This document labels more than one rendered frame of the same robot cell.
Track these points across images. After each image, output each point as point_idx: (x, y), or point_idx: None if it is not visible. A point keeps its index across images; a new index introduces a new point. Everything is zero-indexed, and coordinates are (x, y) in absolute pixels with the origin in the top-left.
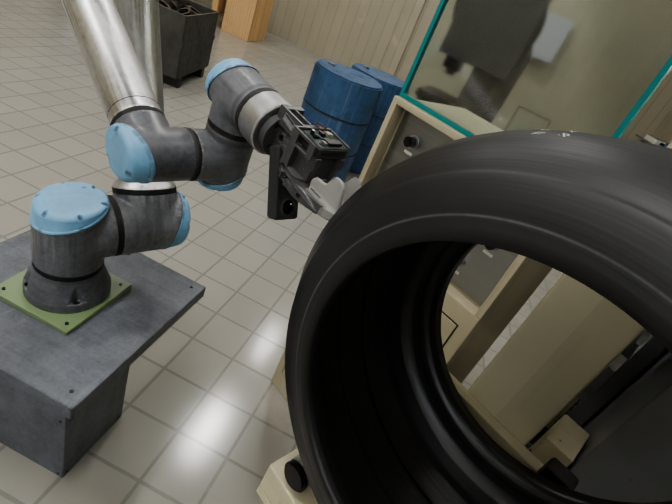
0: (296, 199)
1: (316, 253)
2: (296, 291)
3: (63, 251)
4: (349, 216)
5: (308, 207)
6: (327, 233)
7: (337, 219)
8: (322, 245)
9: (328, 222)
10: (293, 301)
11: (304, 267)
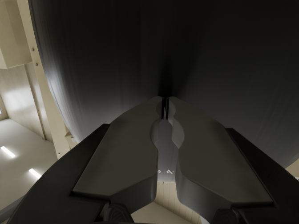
0: (45, 175)
1: (51, 93)
2: (33, 21)
3: None
4: (72, 135)
5: (85, 142)
6: (63, 115)
7: (72, 130)
8: (56, 104)
9: (74, 123)
10: (29, 7)
11: (49, 47)
